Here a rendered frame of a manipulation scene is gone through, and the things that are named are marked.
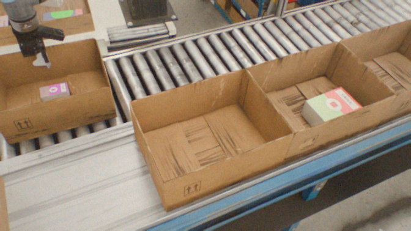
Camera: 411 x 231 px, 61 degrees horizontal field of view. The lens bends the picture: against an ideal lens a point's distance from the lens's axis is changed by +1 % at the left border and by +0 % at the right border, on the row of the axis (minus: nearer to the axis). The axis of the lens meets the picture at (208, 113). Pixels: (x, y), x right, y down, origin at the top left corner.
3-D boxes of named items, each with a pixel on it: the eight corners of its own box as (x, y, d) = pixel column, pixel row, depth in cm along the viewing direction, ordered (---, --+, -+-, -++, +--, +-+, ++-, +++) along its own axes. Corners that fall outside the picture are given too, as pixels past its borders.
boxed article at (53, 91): (43, 95, 140) (39, 87, 136) (69, 90, 143) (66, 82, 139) (44, 105, 137) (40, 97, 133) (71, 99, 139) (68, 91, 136)
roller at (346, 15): (334, 8, 203) (337, 0, 199) (400, 64, 173) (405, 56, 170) (328, 10, 201) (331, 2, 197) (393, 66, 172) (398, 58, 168)
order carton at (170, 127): (238, 101, 127) (244, 67, 114) (282, 165, 110) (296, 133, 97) (133, 135, 114) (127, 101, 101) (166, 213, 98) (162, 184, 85)
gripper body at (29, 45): (21, 45, 133) (10, 21, 123) (45, 40, 136) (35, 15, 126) (24, 59, 129) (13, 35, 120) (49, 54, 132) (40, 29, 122)
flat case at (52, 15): (43, 15, 172) (42, 13, 171) (83, 11, 176) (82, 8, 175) (43, 32, 164) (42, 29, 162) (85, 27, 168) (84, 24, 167)
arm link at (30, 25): (33, 3, 123) (39, 21, 118) (38, 14, 127) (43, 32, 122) (6, 8, 120) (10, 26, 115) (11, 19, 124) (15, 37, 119)
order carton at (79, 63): (103, 68, 153) (95, 36, 140) (118, 117, 136) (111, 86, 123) (5, 89, 142) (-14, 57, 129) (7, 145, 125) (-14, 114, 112)
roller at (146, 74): (141, 57, 166) (140, 49, 163) (183, 138, 137) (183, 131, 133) (131, 60, 165) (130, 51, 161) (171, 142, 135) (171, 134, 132)
